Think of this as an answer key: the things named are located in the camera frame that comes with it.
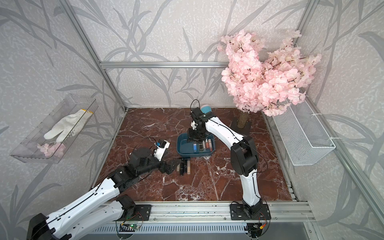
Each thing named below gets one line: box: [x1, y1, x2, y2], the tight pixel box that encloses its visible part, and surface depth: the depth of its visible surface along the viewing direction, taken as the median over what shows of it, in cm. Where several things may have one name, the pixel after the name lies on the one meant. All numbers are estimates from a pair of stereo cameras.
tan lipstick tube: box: [187, 160, 191, 175], surface depth 90 cm
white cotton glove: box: [43, 109, 94, 143], surface depth 68 cm
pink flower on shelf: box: [36, 142, 66, 158], surface depth 60 cm
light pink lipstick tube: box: [208, 138, 213, 152], surface depth 99 cm
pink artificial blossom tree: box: [217, 29, 322, 117], surface depth 66 cm
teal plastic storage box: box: [176, 133, 216, 158], surface depth 98 cm
